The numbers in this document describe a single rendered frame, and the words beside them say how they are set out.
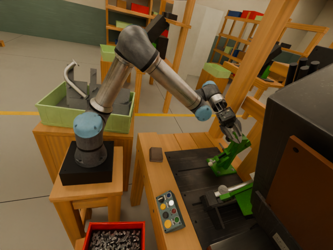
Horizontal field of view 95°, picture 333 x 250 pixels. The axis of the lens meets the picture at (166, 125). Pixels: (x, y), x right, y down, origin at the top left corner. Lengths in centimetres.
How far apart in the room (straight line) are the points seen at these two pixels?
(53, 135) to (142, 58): 96
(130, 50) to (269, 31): 76
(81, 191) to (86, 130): 32
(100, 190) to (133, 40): 69
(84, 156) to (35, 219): 114
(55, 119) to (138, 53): 92
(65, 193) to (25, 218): 103
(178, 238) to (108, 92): 70
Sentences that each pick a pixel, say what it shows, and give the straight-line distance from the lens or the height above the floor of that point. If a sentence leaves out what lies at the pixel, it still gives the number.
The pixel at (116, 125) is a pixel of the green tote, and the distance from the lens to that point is 121.
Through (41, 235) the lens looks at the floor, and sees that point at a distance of 181.
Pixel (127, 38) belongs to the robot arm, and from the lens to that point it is 60.
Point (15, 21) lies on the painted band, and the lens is 794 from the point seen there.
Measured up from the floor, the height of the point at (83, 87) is 99.
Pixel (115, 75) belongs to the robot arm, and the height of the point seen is 135.
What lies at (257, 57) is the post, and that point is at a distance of 110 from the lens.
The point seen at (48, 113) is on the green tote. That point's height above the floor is 90.
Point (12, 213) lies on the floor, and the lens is 199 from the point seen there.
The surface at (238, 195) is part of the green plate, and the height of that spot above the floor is 114.
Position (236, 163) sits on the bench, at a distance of 121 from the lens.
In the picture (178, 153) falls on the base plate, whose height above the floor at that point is 90.
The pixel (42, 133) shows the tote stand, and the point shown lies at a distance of 137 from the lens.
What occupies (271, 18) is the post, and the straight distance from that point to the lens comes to 110.
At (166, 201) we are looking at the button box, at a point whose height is 94.
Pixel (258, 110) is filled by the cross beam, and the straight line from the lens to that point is 113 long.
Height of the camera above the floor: 161
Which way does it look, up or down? 35 degrees down
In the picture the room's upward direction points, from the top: 14 degrees clockwise
